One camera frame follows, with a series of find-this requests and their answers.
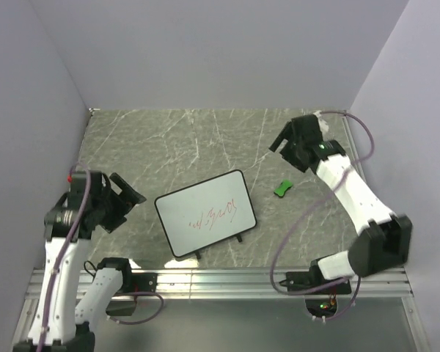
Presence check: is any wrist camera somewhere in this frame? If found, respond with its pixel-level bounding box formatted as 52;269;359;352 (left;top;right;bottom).
313;110;329;134
67;171;91;195

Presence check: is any purple cable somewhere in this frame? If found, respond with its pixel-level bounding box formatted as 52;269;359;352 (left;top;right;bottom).
270;110;375;320
36;164;165;352

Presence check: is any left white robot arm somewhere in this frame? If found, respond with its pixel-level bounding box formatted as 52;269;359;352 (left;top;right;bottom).
12;171;146;351

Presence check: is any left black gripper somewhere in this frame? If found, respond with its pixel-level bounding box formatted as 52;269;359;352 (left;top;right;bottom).
92;172;145;232

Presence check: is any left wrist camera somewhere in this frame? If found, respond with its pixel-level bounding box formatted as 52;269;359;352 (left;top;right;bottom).
67;171;91;195

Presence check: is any green whiteboard eraser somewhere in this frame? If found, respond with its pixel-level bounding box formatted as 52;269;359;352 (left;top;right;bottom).
274;180;293;198

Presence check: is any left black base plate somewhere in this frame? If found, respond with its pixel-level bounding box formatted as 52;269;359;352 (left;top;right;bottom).
118;272;158;294

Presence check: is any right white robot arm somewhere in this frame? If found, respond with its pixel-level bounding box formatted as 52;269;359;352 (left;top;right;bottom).
269;111;413;294

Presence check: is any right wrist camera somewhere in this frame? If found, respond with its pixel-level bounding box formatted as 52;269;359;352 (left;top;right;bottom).
313;110;329;134

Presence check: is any small black-framed whiteboard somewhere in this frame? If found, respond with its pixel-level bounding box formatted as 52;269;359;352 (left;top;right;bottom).
154;169;257;258

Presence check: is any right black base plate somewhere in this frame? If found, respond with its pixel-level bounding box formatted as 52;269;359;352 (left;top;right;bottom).
279;271;352;295

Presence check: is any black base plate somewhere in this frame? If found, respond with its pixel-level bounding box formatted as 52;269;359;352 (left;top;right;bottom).
118;272;158;294
279;271;352;295

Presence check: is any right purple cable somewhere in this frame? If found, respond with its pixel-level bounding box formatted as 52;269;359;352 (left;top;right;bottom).
270;110;375;320

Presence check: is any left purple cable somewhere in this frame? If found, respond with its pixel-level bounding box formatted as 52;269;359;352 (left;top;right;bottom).
36;164;165;352

